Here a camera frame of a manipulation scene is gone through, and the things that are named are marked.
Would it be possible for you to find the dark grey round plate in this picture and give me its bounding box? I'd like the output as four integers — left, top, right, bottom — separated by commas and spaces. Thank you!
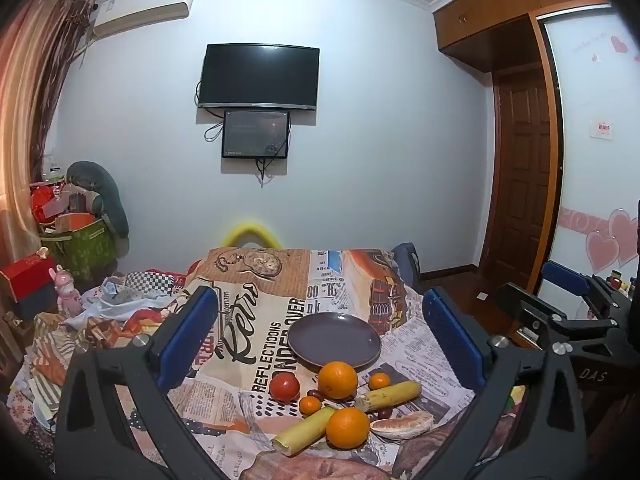
287, 312, 382, 369

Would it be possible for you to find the brown striped curtain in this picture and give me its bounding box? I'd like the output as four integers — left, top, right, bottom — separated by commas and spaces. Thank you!
0, 0, 97, 243

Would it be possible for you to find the corn cob piece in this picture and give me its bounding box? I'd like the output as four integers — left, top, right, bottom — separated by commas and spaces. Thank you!
271, 406, 337, 457
355, 380, 422, 413

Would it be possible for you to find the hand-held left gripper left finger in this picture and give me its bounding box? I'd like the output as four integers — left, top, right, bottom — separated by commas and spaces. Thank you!
54, 285, 221, 480

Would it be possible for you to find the yellow chair back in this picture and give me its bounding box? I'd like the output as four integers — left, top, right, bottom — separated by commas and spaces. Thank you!
222, 221, 284, 249

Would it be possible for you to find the pile of patterned cloths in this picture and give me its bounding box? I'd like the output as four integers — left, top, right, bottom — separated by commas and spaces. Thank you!
7, 269, 202, 441

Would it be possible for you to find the wooden overhead cabinet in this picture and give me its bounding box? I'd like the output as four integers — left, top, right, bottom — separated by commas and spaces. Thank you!
432, 0, 617, 74

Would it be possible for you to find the printed retro tablecloth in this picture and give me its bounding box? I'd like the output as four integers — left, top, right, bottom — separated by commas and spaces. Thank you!
165, 246, 481, 480

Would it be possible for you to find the orange cardboard box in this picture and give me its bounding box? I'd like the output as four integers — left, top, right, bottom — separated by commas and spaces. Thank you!
54, 212, 96, 234

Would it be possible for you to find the small black wall monitor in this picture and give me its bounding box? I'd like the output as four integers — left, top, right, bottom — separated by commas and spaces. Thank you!
222, 110, 291, 159

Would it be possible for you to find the red gift bag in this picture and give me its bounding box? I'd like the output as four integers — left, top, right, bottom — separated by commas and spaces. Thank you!
30, 183, 69, 224

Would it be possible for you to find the green patterned box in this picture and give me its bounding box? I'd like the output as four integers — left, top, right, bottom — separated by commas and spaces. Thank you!
40, 215, 119, 282

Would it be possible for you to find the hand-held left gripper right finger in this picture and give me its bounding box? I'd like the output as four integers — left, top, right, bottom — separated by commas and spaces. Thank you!
421, 286, 588, 480

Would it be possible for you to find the peeled pomelo segment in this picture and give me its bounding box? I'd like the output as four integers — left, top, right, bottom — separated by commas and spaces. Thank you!
370, 410, 435, 440

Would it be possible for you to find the black wall television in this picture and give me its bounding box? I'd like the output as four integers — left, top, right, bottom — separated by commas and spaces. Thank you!
196, 44, 321, 111

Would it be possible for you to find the white air conditioner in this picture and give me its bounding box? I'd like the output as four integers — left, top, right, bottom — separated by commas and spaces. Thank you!
91, 0, 198, 38

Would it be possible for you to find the grey plush toy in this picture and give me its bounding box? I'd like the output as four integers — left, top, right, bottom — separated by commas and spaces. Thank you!
66, 161, 130, 239

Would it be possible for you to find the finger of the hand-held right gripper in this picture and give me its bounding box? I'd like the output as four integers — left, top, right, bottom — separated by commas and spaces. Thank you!
496, 282, 622, 352
542, 260, 632, 327

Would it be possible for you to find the red tomato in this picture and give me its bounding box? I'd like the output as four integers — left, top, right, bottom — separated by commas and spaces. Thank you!
269, 373, 301, 403

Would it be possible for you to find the white heart-printed sliding door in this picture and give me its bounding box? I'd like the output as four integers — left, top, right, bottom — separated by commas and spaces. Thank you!
537, 4, 640, 313

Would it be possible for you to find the large orange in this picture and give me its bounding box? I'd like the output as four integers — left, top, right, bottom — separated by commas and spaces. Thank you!
318, 361, 359, 400
325, 407, 371, 449

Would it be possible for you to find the red gift box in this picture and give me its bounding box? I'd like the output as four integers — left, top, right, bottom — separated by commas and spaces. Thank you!
0, 253, 59, 304

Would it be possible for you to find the brown wooden door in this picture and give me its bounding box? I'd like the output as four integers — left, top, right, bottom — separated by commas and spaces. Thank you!
492, 72, 554, 282

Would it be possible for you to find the pink rabbit toy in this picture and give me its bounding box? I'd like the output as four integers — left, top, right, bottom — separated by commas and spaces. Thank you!
48, 266, 84, 317

